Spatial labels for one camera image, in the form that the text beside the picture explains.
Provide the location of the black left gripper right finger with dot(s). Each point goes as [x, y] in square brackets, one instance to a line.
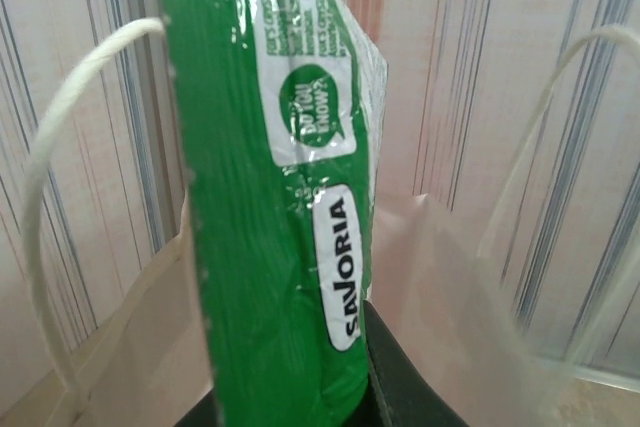
[395, 387]

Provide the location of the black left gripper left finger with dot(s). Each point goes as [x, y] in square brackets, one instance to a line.
[202, 418]

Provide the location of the paper bag with red apples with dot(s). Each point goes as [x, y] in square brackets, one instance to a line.
[450, 277]

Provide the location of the green Savoria snack bag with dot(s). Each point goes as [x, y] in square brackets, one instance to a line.
[225, 197]

